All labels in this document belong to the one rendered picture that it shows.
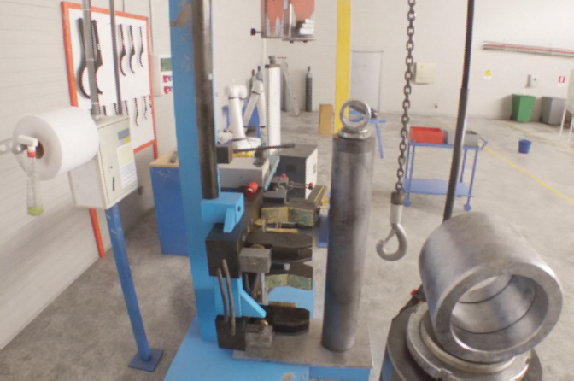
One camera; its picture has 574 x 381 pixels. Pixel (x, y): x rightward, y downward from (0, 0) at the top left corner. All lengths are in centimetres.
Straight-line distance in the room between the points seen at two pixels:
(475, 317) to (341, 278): 147
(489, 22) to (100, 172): 1313
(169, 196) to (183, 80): 175
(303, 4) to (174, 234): 258
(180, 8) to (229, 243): 110
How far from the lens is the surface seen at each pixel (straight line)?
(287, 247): 163
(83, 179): 177
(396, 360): 50
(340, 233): 179
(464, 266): 40
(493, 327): 50
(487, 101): 1377
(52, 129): 145
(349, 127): 165
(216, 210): 167
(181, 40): 173
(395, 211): 96
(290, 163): 366
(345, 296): 200
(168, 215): 339
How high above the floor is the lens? 183
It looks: 17 degrees down
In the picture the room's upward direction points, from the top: straight up
